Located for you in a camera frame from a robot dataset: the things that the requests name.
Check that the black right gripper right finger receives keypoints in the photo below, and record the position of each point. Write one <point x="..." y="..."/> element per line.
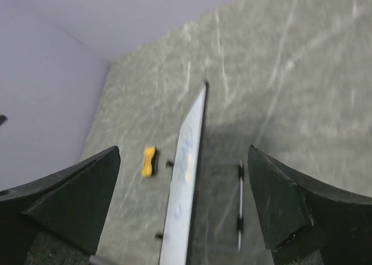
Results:
<point x="306" y="221"/>

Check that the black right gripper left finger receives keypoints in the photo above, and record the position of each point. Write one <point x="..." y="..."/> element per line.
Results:
<point x="69" y="206"/>

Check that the yellow black whiteboard eraser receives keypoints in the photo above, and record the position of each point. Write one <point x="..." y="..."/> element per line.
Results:
<point x="151" y="157"/>

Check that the white whiteboard black frame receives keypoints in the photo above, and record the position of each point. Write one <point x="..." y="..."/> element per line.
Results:
<point x="178" y="229"/>

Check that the black white marker pen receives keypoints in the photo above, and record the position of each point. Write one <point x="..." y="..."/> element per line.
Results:
<point x="240" y="220"/>

